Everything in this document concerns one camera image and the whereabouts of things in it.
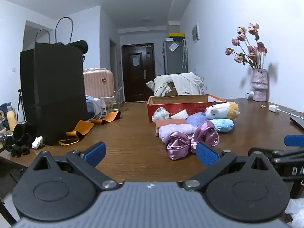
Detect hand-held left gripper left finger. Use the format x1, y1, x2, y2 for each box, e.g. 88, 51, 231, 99
28, 142, 119, 190

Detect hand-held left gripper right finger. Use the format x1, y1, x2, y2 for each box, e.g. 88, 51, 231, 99
183, 142, 275, 192

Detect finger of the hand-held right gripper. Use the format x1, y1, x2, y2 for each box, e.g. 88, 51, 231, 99
248, 147, 304, 164
284, 135, 304, 147

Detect purple satin bow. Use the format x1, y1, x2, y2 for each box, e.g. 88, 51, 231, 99
165, 121, 219, 160

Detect lilac fluffy headband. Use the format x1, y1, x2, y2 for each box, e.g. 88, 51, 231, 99
159, 123, 196, 144

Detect white and yellow plush toy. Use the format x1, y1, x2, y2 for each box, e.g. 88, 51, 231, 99
205, 102, 240, 120

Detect white sponge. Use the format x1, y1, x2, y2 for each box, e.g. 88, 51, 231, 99
170, 109, 189, 120

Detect red cardboard box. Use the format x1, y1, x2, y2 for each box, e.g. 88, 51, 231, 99
147, 94, 227, 123

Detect dark flat device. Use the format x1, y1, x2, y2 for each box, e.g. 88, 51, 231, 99
290, 117, 304, 131

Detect light blue plush toy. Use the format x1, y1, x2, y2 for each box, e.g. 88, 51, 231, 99
210, 118, 234, 133

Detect purple plush toy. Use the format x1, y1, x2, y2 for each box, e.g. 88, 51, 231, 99
186, 113, 214, 127

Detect small spray bottle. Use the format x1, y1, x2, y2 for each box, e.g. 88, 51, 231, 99
100, 97, 107, 117

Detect crumpled white plastic bag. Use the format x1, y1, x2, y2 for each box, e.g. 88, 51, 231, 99
85, 95, 102, 119

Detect clear plastic chair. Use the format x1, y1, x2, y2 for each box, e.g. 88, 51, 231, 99
104, 88, 124, 111

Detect small white adapter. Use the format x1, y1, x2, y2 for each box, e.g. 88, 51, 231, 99
32, 136, 43, 149

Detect clear plastic wrapped item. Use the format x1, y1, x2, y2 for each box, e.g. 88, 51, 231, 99
152, 108, 170, 122

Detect pink marbled vase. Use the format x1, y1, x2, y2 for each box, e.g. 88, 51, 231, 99
252, 68, 268, 102

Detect pink suitcase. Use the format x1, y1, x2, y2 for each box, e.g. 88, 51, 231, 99
83, 68, 115, 98

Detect brown cardboard box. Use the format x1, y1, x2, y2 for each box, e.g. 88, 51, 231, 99
166, 82, 178, 97

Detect beige coat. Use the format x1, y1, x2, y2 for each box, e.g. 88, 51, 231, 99
146, 72, 205, 97

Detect black plastic parts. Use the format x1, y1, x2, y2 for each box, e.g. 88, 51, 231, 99
4, 122, 38, 158

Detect black paper bag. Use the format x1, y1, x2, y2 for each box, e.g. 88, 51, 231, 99
20, 17, 88, 146

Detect dark entrance door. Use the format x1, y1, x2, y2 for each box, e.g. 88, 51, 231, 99
122, 43, 156, 103

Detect interior doorway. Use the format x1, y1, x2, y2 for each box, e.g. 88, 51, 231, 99
109, 37, 119, 93

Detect black tripod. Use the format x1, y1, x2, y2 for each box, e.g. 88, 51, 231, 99
18, 89, 26, 121

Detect yellow bottle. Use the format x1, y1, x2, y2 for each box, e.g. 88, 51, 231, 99
7, 106, 17, 131

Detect pink dried flowers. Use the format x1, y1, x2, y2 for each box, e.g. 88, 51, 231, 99
224, 23, 268, 69

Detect grey refrigerator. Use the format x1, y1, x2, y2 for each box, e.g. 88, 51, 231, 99
163, 40, 188, 75

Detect white folded umbrella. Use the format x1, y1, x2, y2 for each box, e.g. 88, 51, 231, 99
182, 39, 188, 69

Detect black cloth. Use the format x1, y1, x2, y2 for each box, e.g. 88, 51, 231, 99
65, 40, 88, 54

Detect white cable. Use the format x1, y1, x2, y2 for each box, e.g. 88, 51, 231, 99
279, 109, 304, 118

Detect orange strap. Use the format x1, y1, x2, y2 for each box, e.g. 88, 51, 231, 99
90, 110, 121, 124
59, 120, 94, 146

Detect wall electrical panel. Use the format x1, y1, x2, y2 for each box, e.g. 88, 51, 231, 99
192, 23, 200, 44

